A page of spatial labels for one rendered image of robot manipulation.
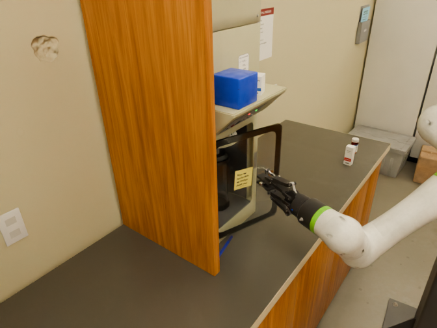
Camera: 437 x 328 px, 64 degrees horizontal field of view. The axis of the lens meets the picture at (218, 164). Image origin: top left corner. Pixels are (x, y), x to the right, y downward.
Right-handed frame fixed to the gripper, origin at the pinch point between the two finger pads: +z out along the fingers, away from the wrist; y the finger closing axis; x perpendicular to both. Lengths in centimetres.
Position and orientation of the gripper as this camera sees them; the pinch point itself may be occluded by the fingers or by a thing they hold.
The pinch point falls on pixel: (265, 181)
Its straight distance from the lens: 126.2
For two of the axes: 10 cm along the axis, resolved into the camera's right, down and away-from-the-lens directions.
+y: -0.2, -8.8, -4.8
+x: -8.5, 2.7, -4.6
